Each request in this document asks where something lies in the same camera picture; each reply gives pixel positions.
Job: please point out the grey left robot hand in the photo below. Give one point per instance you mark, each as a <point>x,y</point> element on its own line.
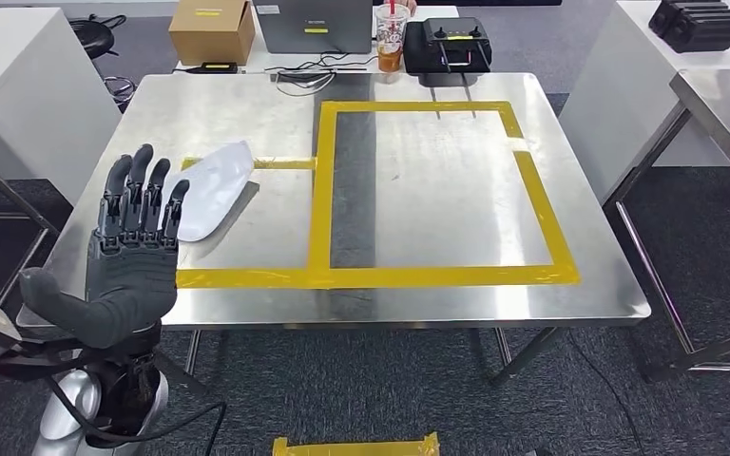
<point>132,283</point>

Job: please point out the white plastic cover part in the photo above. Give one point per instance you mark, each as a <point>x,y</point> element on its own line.
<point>214,189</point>

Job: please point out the yellow tape workbench marking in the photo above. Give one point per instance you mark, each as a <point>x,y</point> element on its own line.
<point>434,275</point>

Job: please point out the stainless steel workbench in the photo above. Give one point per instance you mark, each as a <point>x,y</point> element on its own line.
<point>453,189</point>

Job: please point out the white table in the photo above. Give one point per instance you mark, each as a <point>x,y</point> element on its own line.
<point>623,94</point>
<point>25,94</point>

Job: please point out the black flat yellow-labelled device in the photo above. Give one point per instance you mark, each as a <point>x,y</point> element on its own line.
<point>214,67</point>

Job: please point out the black round stool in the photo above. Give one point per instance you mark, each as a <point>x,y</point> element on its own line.
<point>94,38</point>

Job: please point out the white desk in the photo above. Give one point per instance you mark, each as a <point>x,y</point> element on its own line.
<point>258,62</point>

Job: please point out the brown cardboard box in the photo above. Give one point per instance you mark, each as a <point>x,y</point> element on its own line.
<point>214,38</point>

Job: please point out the yellow floor tape square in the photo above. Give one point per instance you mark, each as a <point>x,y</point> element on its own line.
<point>352,448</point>

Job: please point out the grey laptop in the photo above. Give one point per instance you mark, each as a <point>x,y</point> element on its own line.
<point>314,38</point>

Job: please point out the plastic iced tea cup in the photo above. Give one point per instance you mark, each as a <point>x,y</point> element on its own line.
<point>391,44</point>

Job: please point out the black remote controller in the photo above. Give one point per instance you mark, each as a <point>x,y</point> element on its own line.
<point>447,44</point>

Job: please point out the black equipment case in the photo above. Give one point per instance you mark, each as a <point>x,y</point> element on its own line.
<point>699,25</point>

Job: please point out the steel table frame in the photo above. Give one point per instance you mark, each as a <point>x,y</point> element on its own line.
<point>6,189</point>

